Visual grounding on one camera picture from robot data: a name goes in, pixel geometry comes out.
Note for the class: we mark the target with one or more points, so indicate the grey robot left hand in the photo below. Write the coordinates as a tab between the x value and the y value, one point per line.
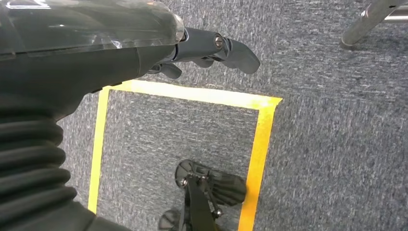
79	63

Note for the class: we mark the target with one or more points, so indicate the stainless steel workbench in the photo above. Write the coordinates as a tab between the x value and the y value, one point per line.
366	22

